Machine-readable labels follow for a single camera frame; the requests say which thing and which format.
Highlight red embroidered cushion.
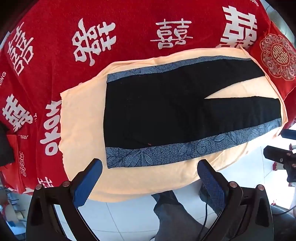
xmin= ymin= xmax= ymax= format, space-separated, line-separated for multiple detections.
xmin=248 ymin=22 xmax=296 ymax=102

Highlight peach cream towel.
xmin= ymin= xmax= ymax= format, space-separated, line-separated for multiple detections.
xmin=59 ymin=47 xmax=288 ymax=202

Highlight red blanket with white characters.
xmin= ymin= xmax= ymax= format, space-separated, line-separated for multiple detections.
xmin=1 ymin=1 xmax=270 ymax=193

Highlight black pants with blue trim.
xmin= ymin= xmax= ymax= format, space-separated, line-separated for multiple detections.
xmin=103 ymin=56 xmax=282 ymax=168

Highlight black garment at sofa edge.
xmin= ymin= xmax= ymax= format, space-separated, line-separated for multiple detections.
xmin=0 ymin=123 xmax=15 ymax=167

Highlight black cable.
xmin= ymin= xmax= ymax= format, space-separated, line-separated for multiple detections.
xmin=194 ymin=201 xmax=210 ymax=241

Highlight person's left leg in jeans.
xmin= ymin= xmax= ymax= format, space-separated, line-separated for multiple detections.
xmin=152 ymin=191 xmax=208 ymax=241

